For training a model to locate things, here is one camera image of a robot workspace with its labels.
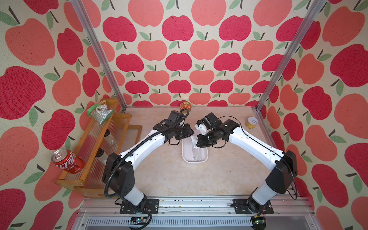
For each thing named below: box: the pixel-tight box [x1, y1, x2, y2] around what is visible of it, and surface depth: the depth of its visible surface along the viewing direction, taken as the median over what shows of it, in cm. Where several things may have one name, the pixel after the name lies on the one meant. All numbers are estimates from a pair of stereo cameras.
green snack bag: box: [86, 100, 115, 127], surface depth 76 cm
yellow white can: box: [245, 116, 259, 129], surface depth 107 cm
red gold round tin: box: [179, 101, 192, 112], surface depth 121 cm
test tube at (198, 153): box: [197, 147, 201, 161], surface depth 95 cm
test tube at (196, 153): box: [195, 146, 198, 161], surface depth 95 cm
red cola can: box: [51, 148, 86, 174], surface depth 53 cm
